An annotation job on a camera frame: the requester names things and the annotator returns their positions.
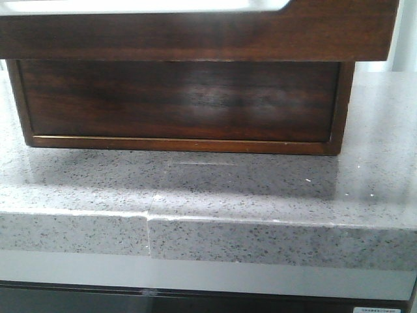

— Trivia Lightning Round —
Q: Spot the wooden drawer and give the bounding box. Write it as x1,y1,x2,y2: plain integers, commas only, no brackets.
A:
19,61,339,142
1,1,399,61

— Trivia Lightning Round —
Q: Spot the white label sticker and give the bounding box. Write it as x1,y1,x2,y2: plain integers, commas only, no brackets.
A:
352,306,402,313

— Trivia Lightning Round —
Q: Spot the white tray insert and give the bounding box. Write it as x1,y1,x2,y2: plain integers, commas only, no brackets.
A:
1,1,67,16

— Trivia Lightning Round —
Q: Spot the dark wooden drawer cabinet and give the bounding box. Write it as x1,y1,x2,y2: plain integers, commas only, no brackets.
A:
7,60,354,155

